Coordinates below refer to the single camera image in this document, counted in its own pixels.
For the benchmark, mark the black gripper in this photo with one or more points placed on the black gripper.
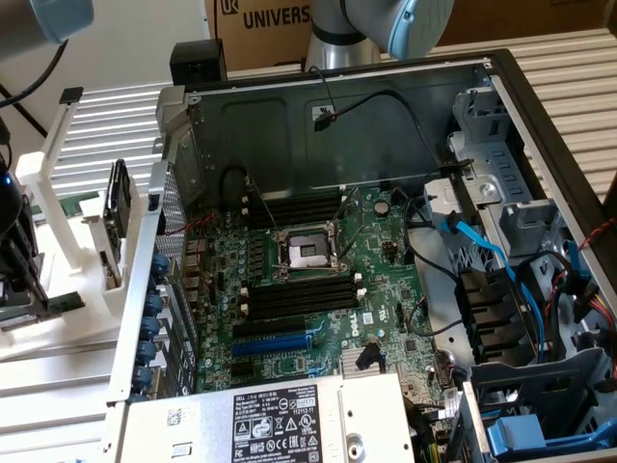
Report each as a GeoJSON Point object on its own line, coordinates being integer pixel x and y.
{"type": "Point", "coordinates": [14, 241]}

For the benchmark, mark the green RAM stick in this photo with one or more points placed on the green RAM stick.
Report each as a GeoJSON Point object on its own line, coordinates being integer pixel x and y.
{"type": "Point", "coordinates": [67, 305]}

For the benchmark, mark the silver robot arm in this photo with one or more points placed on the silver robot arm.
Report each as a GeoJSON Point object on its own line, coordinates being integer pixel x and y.
{"type": "Point", "coordinates": [361, 14]}

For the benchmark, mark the green circuit board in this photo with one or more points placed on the green circuit board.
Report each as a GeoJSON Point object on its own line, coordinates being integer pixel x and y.
{"type": "Point", "coordinates": [79, 205]}

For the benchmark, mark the white parts rack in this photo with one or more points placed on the white parts rack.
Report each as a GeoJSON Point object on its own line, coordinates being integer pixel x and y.
{"type": "Point", "coordinates": [87, 270]}

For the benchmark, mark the black disk drive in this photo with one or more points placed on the black disk drive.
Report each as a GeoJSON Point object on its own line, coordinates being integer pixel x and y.
{"type": "Point", "coordinates": [118, 202]}

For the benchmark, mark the blue slot latch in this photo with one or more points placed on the blue slot latch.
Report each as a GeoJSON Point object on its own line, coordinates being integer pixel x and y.
{"type": "Point", "coordinates": [161, 266]}
{"type": "Point", "coordinates": [147, 350]}
{"type": "Point", "coordinates": [144, 375]}
{"type": "Point", "coordinates": [153, 303]}
{"type": "Point", "coordinates": [150, 325]}

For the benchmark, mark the small black cap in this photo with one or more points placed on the small black cap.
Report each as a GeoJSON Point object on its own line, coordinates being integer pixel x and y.
{"type": "Point", "coordinates": [71, 95]}

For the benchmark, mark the thin metal locking lever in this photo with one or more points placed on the thin metal locking lever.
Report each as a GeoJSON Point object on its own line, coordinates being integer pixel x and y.
{"type": "Point", "coordinates": [264, 209]}

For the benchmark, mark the black box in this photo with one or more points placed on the black box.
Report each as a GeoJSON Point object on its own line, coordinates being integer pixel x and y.
{"type": "Point", "coordinates": [197, 62]}

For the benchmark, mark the short black expansion slot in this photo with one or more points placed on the short black expansion slot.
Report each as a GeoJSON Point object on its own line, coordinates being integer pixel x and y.
{"type": "Point", "coordinates": [242, 370]}

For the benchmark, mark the long black expansion slot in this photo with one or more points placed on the long black expansion slot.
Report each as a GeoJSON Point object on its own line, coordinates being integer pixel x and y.
{"type": "Point", "coordinates": [270, 328]}

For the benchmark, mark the grey power supply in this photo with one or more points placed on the grey power supply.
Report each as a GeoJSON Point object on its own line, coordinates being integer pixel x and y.
{"type": "Point", "coordinates": [207, 434]}

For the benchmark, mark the blue expansion slot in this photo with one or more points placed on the blue expansion slot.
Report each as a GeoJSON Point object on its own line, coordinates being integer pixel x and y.
{"type": "Point", "coordinates": [270, 346]}

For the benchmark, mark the open PC case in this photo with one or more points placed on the open PC case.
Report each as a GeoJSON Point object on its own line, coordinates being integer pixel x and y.
{"type": "Point", "coordinates": [270, 135]}

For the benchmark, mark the printed cardboard box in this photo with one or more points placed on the printed cardboard box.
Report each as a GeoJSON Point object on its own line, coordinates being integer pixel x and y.
{"type": "Point", "coordinates": [260, 43]}

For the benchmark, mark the silver finned heat sink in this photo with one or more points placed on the silver finned heat sink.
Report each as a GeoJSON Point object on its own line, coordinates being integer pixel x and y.
{"type": "Point", "coordinates": [351, 359]}

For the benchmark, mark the silver coin battery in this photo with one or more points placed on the silver coin battery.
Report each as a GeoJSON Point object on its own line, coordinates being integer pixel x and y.
{"type": "Point", "coordinates": [382, 207]}

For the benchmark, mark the green motherboard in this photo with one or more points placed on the green motherboard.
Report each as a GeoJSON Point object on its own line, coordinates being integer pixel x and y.
{"type": "Point", "coordinates": [385, 299]}

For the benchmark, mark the black plastic air shroud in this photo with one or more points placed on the black plastic air shroud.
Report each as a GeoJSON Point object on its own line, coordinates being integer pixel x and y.
{"type": "Point", "coordinates": [487, 308]}

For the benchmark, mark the grey metal disk bay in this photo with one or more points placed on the grey metal disk bay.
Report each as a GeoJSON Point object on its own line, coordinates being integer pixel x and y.
{"type": "Point", "coordinates": [491, 159]}

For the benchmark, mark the grey metal drive cage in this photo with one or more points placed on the grey metal drive cage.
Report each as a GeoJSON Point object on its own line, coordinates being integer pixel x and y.
{"type": "Point", "coordinates": [530, 386]}

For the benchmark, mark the blue plastic drive carrier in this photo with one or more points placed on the blue plastic drive carrier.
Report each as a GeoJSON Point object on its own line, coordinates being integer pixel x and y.
{"type": "Point", "coordinates": [520, 434]}

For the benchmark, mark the metal socket cover frame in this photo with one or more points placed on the metal socket cover frame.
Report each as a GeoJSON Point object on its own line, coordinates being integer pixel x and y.
{"type": "Point", "coordinates": [350, 243]}

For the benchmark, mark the grey disk bay bracket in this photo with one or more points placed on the grey disk bay bracket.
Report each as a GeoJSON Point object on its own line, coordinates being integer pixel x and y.
{"type": "Point", "coordinates": [438, 202]}

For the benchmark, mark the grey metal bracket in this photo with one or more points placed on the grey metal bracket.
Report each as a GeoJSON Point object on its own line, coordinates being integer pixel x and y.
{"type": "Point", "coordinates": [525, 226]}

